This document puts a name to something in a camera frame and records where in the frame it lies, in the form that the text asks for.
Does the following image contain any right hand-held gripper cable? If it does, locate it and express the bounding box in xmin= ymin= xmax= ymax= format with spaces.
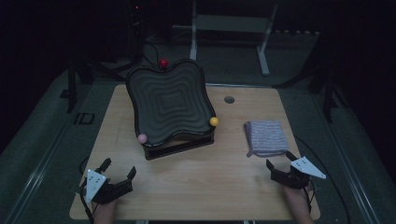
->
xmin=303 ymin=186 xmax=316 ymax=213

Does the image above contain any person's right hand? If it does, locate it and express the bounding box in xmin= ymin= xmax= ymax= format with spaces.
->
xmin=283 ymin=186 xmax=315 ymax=224

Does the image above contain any thin black cable loop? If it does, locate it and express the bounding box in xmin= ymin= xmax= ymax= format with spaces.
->
xmin=78 ymin=155 xmax=92 ymax=175

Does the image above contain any grey striped cloth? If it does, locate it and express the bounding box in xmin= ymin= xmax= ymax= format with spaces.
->
xmin=243 ymin=119 xmax=290 ymax=159

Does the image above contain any black metal stand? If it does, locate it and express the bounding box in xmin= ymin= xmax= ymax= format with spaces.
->
xmin=59 ymin=57 xmax=132 ymax=114
xmin=274 ymin=40 xmax=351 ymax=124

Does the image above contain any person's left hand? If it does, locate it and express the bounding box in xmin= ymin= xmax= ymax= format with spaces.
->
xmin=92 ymin=200 xmax=118 ymax=224

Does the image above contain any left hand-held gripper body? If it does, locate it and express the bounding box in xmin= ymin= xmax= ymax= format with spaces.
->
xmin=82 ymin=168 xmax=134 ymax=205

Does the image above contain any black pole with red light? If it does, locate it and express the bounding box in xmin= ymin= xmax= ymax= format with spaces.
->
xmin=125 ymin=0 xmax=146 ymax=63

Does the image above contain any long black floor cable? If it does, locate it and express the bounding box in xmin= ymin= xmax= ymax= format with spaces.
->
xmin=293 ymin=134 xmax=351 ymax=224

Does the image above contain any white power strip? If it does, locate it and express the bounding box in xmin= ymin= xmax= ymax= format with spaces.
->
xmin=271 ymin=29 xmax=321 ymax=37

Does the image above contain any black wavy tray with balls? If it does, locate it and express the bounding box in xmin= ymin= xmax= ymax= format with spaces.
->
xmin=125 ymin=58 xmax=219 ymax=161

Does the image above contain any left hand-held gripper cable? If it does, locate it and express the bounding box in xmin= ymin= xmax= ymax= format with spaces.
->
xmin=78 ymin=183 xmax=95 ymax=224

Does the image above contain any white metal stand frame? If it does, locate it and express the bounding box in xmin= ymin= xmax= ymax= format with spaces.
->
xmin=172 ymin=0 xmax=279 ymax=77

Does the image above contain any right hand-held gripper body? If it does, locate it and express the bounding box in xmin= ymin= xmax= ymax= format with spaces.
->
xmin=270 ymin=156 xmax=327 ymax=190

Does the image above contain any hand-held gripper cable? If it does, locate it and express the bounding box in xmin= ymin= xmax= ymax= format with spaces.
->
xmin=303 ymin=186 xmax=316 ymax=213
xmin=78 ymin=183 xmax=95 ymax=224

